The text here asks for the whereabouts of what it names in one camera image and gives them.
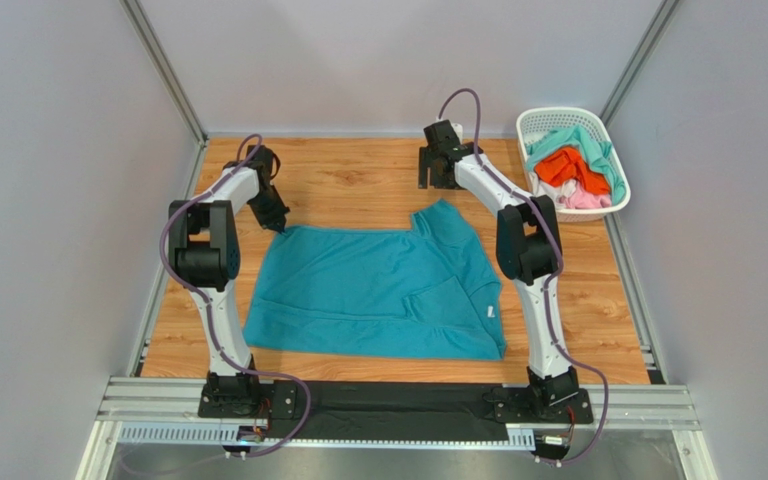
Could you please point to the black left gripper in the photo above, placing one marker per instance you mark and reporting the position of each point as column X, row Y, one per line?
column 277, row 218

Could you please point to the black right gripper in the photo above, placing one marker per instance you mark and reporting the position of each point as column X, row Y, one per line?
column 435, row 171

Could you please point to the teal t shirt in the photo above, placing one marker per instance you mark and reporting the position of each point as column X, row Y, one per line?
column 426, row 292

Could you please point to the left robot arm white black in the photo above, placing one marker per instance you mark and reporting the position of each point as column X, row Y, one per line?
column 200, row 250

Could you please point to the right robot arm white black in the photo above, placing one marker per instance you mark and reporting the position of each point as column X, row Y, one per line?
column 527, row 250

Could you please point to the orange shirt in basket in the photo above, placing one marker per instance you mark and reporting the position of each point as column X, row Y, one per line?
column 567, row 163

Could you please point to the white shirt in basket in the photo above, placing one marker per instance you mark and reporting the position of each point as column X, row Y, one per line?
column 558, row 194

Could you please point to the pink shirt in basket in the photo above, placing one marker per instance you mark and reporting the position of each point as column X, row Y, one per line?
column 581, row 199

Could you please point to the light teal shirt in basket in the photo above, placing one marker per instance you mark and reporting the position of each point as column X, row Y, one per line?
column 599, row 155

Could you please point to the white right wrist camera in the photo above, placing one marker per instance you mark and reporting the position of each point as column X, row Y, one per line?
column 456, row 128

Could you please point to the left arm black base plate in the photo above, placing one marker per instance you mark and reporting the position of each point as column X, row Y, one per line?
column 246, row 396

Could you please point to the aluminium front rail frame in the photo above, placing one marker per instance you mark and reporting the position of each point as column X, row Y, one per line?
column 164, row 410

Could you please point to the left corner aluminium post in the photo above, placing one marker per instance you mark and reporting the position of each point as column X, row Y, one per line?
column 149, row 38

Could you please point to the corner aluminium post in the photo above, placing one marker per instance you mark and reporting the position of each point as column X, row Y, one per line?
column 149, row 38
column 652, row 35

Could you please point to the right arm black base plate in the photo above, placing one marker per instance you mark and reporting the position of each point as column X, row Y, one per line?
column 523, row 405

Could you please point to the right corner aluminium post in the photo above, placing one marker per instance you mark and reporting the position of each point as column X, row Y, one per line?
column 652, row 35

